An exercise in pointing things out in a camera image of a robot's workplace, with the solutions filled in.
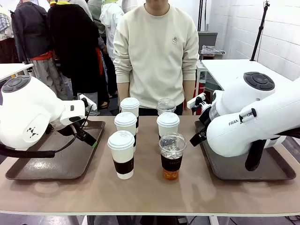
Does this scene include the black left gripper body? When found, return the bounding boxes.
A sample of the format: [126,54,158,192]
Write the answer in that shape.
[61,123,92,144]

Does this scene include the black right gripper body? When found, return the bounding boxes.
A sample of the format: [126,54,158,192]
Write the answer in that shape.
[198,105,213,133]

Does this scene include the white lidded paper cup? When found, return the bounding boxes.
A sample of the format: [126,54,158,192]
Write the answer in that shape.
[120,97,141,134]
[156,112,180,141]
[107,130,136,180]
[114,112,138,153]

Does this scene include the clear plastic iced coffee cup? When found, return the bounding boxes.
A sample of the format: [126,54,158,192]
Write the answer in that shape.
[158,132,187,181]
[156,97,177,116]

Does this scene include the cream-sleeved left forearm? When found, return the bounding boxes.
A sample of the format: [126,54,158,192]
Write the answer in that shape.
[181,51,200,94]

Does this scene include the cream-sleeved right forearm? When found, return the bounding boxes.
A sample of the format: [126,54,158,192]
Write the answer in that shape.
[113,51,133,91]

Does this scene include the brown plastic tray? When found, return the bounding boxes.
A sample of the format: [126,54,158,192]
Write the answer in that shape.
[5,120,106,180]
[194,120,296,181]

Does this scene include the grey tray with items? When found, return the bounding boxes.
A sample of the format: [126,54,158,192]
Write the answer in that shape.
[199,45,226,56]

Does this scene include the person's left hand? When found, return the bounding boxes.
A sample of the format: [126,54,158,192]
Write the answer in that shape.
[183,91,194,116]

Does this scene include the person's right hand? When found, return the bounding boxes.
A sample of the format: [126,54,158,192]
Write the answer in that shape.
[117,89,129,106]

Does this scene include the large white side table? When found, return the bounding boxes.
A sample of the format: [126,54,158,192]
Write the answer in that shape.
[201,58,300,91]

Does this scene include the person in cream sweater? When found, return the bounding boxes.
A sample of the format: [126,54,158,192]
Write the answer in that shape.
[113,0,200,116]

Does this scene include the grey plastic bin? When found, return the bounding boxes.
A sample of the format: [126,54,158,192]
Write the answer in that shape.
[198,31,218,47]

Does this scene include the orange red cloth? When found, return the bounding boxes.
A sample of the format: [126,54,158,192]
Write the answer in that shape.
[31,50,57,61]

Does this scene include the small white side table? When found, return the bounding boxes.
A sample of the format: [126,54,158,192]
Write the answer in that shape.
[0,63,34,82]

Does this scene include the black tripod stand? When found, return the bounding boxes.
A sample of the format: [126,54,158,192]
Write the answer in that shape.
[250,0,270,61]

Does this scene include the black vertical poles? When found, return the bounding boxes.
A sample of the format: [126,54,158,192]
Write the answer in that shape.
[198,0,209,32]

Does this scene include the dark grey hanging jacket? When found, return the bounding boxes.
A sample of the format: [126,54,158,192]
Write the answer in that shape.
[10,1,53,63]

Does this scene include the white hanging jacket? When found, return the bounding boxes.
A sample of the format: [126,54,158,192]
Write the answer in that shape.
[99,0,125,62]

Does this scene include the grey green hanging garment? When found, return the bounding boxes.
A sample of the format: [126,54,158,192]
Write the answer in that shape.
[88,0,107,38]

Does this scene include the patterned hanging cloth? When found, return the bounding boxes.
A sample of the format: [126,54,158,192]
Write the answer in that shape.
[0,4,15,39]

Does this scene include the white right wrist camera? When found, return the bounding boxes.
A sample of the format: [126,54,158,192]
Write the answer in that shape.
[187,93,207,110]

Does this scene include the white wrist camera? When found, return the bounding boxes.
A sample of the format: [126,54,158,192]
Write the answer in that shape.
[187,93,207,110]
[79,93,98,111]

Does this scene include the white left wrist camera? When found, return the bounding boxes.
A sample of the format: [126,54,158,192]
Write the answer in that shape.
[79,93,98,111]

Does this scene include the black left arm cable sleeve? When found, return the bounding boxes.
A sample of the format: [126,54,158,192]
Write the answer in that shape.
[0,133,78,158]

